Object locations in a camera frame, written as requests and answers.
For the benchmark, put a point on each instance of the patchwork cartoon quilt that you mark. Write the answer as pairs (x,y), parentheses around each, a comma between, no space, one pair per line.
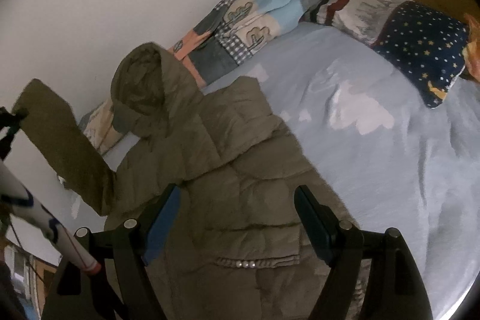
(233,32)

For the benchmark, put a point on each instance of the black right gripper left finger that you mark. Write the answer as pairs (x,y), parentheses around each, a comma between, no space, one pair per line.
(132,247)

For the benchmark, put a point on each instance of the olive green puffer jacket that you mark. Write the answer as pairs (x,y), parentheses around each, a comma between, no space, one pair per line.
(237,249)

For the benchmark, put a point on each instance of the navy star pattern pillow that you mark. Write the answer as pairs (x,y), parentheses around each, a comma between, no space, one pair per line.
(426,46)

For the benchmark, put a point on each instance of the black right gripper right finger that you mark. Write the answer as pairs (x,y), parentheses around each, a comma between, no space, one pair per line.
(395,289)

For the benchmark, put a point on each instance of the light blue bed sheet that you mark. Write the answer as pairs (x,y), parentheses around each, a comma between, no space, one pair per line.
(393,160)

